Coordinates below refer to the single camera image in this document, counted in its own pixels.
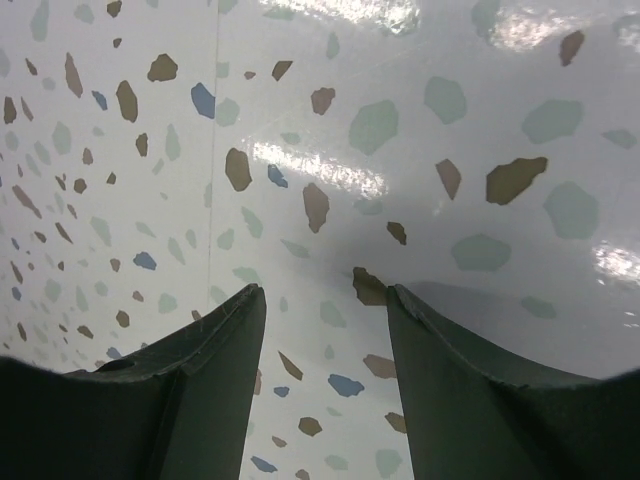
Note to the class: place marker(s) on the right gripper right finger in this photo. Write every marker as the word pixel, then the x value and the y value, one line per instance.
pixel 474 410

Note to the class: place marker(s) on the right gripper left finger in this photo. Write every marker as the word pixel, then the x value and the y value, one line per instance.
pixel 175 409

